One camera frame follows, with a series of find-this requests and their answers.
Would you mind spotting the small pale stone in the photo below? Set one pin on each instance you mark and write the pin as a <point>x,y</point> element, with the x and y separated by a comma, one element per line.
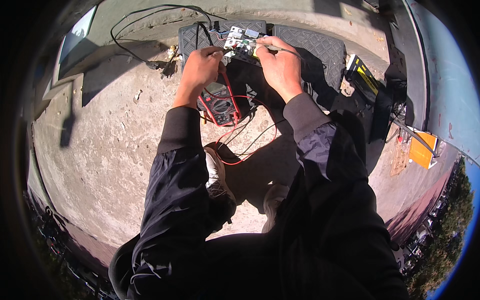
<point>137,95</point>

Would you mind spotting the black and yellow battery box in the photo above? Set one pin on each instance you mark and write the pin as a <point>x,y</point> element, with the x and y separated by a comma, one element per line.
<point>365,78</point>

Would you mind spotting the black case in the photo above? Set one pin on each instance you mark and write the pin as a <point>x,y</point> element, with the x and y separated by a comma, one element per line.
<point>382,108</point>

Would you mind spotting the black multimeter test lead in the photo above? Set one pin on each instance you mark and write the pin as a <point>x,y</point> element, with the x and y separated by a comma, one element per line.
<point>279,48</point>

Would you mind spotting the grey metal rod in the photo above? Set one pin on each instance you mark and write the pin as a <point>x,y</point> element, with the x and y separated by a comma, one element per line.
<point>416,137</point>

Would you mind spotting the grey textured foot pad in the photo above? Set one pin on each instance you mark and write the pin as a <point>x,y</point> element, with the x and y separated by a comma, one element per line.
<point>191,39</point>
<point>315,48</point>

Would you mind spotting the person's body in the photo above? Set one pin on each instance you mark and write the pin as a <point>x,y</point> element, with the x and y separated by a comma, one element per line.
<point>300,270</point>

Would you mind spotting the person's left hand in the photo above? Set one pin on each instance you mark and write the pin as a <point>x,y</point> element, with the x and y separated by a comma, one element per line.
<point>200,69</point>

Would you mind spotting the person's right hand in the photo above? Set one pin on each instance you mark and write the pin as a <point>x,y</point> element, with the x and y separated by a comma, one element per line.
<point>279,69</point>

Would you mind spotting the crumpled paper scraps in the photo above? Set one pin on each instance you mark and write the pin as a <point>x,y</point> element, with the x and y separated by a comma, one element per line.
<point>172,50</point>

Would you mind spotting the orange cardboard box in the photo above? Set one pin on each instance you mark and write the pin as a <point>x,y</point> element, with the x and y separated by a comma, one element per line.
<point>422,152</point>

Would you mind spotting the person's left fingers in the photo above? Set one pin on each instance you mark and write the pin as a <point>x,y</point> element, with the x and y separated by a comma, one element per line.
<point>217,56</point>

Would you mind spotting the white circuit board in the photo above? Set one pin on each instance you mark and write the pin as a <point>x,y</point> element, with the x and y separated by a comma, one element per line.
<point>240,35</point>

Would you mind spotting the glass window pane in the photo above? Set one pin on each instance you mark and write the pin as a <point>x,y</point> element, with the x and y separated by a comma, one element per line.
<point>77,35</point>

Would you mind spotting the brown cardboard piece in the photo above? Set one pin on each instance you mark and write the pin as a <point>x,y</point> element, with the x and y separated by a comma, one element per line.
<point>399,159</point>

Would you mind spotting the black and red multimeter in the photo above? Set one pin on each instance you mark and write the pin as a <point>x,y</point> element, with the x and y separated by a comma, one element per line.
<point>221,107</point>

